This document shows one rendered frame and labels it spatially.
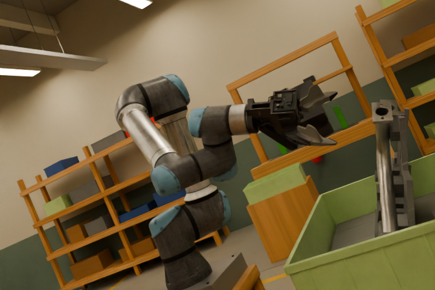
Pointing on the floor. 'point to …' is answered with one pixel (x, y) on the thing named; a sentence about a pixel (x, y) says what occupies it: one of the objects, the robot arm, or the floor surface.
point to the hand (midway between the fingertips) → (338, 118)
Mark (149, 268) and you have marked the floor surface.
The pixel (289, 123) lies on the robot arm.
